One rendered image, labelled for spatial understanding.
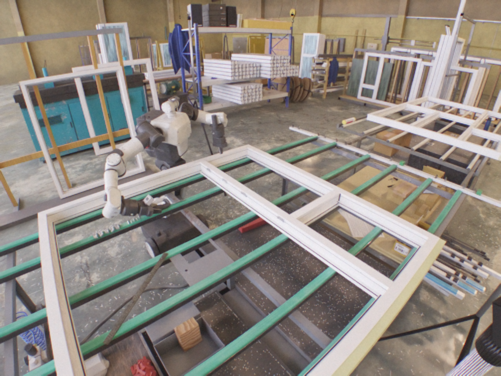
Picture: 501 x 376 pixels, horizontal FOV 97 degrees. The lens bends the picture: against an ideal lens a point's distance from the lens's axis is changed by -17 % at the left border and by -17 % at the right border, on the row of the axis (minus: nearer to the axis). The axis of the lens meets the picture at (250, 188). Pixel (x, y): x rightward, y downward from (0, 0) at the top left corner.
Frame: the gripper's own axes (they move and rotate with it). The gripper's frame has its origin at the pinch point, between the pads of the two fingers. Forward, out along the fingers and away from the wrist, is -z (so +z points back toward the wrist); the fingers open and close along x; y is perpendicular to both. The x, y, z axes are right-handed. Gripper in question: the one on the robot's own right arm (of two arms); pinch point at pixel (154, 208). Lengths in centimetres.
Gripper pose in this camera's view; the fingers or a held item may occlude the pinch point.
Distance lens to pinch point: 149.9
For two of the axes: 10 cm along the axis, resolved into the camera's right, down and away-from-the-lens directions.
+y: -3.3, 9.1, 2.3
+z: -7.0, -0.7, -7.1
